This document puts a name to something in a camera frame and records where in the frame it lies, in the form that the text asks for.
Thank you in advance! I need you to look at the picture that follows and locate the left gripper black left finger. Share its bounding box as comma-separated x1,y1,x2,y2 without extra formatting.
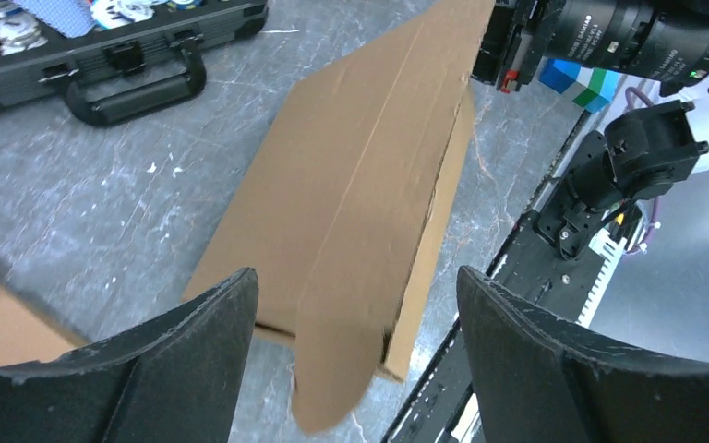
0,268,258,442

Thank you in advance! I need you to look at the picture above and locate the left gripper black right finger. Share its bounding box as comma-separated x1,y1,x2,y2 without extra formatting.
456,266,709,442

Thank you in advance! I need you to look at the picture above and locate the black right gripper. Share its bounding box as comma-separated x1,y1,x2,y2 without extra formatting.
472,0,709,95

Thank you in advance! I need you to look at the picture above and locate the cardboard box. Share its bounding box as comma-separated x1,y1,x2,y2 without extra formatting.
183,1,495,435

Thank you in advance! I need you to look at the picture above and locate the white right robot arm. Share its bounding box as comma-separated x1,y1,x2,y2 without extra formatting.
473,1,709,260

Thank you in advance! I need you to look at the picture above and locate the blue green block stack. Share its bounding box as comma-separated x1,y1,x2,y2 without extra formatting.
539,59,620,114

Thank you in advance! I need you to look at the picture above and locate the stack of flat cardboard sheets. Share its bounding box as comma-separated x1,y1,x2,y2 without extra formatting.
0,283,87,367

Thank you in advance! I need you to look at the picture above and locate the black poker chip case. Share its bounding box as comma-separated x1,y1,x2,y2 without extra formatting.
0,1,269,127

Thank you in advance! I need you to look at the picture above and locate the blue playing card deck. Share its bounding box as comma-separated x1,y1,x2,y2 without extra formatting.
14,0,96,38

